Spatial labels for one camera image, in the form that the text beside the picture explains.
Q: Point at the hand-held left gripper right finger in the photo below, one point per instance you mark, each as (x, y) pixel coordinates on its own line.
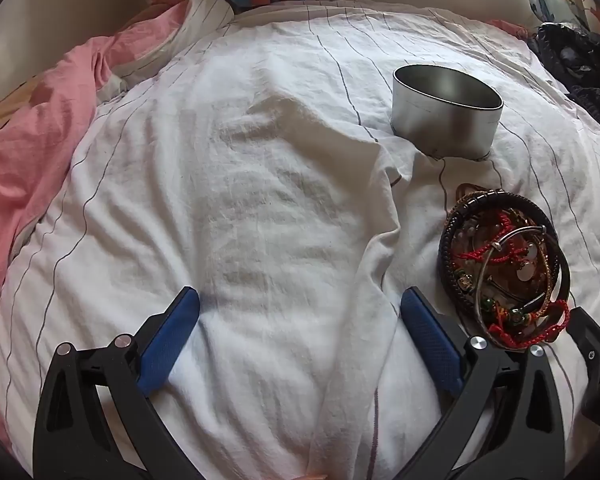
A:
(430, 335)

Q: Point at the tan bed sheet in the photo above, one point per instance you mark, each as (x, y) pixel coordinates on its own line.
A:
(5, 105)

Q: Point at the round metal tin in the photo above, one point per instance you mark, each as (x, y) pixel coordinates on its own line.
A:
(445, 130)

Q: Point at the black plastic bag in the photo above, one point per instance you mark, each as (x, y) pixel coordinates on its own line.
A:
(565, 47)

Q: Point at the white striped bed sheet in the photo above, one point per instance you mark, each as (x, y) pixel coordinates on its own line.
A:
(230, 160)

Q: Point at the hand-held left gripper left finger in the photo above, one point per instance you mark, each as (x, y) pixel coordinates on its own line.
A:
(172, 330)

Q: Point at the dark clothing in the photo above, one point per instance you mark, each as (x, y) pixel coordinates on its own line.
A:
(595, 97)

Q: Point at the pink blanket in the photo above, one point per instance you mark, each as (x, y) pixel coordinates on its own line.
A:
(30, 160)

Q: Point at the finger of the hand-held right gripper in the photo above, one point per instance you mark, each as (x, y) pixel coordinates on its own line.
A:
(592, 340)

